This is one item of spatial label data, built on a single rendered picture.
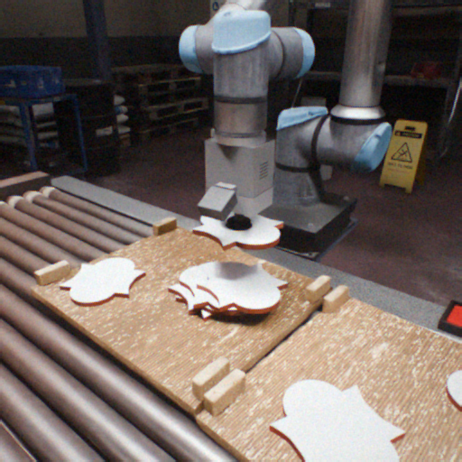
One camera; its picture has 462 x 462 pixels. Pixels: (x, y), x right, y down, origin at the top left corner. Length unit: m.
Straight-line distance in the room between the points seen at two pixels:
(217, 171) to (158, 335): 0.26
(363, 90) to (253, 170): 0.44
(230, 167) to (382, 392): 0.36
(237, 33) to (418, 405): 0.51
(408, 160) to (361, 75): 3.22
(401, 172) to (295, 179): 3.14
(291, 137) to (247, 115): 0.46
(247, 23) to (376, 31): 0.43
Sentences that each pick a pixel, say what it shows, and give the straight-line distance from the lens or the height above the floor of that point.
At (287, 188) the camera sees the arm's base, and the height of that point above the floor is 0.99.
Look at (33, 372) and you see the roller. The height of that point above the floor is 0.91.
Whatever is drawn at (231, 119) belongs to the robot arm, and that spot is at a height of 1.24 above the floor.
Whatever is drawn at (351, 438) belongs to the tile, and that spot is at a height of 0.95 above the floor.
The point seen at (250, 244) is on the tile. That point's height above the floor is 1.07.
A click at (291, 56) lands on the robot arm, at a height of 1.32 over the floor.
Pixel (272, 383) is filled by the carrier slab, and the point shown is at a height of 0.94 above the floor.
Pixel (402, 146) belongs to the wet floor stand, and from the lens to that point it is 4.18.
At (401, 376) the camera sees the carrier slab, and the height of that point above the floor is 0.94.
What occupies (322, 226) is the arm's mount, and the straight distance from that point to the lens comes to 0.99.
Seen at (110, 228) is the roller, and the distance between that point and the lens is 1.06.
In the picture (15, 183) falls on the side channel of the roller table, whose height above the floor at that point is 0.95.
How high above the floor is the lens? 1.35
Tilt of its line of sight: 25 degrees down
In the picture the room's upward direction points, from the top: straight up
